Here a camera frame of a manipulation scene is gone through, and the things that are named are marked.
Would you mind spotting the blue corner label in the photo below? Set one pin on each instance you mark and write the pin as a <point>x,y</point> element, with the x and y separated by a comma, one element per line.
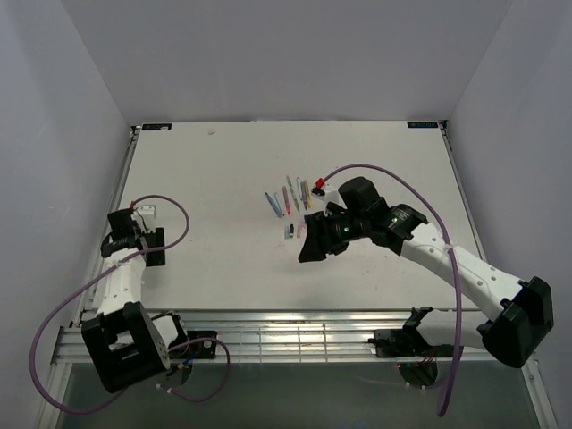
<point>156,126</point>
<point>423,124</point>

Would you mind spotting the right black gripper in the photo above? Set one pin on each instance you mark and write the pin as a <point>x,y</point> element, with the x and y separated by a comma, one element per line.
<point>319,239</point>

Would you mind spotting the yellow highlighter pen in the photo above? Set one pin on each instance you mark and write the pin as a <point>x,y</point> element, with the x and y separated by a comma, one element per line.
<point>307,194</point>

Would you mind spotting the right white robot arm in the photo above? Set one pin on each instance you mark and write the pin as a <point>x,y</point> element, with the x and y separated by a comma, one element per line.
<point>514,315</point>

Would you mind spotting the pink highlighter pen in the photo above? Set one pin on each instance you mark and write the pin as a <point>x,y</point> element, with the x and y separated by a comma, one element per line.
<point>286,200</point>

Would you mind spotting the right blue corner label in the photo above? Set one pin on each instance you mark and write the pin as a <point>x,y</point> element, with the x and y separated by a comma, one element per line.
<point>423,124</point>

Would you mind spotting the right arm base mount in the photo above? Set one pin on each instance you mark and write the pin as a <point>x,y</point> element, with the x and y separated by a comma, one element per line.
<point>427,333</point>

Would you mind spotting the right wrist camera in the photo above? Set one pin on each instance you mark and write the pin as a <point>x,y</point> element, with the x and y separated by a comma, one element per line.
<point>325,193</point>

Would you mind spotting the light blue pen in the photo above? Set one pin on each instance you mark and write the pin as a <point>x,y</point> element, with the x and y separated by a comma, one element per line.
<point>274,205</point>

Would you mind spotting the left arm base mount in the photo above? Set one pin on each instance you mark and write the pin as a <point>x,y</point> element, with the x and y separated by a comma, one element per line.
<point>205,349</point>

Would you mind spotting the purple highlighter pen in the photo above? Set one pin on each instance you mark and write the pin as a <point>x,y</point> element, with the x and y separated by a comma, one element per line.
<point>304,195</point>

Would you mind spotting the left blue corner label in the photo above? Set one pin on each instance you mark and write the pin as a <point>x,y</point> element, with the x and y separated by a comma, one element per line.
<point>156,126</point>

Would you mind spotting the aluminium rail frame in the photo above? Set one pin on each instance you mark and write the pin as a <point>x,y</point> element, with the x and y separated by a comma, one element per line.
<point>298,337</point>

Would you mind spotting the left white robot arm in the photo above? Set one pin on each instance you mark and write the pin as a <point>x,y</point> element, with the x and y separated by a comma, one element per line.
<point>125,343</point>

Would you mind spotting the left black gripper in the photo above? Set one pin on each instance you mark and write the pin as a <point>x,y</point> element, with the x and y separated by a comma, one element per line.
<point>156,238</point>

